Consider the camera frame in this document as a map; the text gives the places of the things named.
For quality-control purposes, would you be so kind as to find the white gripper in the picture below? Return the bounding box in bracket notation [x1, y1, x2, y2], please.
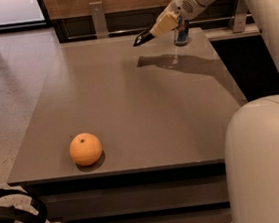
[149, 0, 205, 37]

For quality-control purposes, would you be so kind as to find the black rxbar chocolate bar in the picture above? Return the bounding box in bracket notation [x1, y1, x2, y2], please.
[134, 29, 154, 47]

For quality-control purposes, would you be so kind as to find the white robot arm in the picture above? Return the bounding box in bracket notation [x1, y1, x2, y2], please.
[152, 0, 279, 223]

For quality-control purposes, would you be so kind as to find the blue silver energy drink can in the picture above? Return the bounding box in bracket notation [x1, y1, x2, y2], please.
[174, 20, 189, 47]

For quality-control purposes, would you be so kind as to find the orange fruit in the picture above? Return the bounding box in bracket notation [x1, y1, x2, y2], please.
[69, 133, 103, 166]

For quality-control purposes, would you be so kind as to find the bright window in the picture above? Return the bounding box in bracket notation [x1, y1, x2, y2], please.
[0, 0, 44, 26]

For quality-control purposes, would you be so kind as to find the grey upper drawer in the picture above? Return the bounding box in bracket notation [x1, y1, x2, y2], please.
[42, 176, 229, 221]

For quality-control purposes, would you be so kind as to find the right metal wall bracket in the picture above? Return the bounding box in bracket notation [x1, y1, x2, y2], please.
[228, 0, 249, 33]

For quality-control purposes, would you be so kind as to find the metal wall bracket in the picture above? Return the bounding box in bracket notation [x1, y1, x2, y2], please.
[228, 0, 249, 33]
[89, 1, 109, 39]

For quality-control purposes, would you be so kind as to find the left metal wall bracket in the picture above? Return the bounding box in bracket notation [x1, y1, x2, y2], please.
[89, 1, 109, 39]

